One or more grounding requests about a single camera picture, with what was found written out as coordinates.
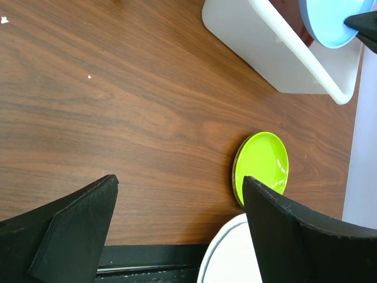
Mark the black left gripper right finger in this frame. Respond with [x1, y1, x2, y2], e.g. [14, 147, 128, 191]
[243, 176, 376, 282]

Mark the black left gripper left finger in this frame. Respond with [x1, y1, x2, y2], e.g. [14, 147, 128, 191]
[1, 175, 118, 282]

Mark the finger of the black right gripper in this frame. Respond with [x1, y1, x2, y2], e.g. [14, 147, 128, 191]
[344, 11, 377, 54]

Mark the blue plate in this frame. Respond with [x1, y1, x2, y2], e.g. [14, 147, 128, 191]
[299, 0, 376, 49]

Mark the white plastic bin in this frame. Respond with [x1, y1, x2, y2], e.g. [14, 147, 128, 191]
[201, 1, 362, 105]

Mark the white scalloped deep plate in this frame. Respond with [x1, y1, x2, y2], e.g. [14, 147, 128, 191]
[197, 213, 262, 282]

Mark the lime green plate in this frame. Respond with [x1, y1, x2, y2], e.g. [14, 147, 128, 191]
[232, 131, 289, 207]

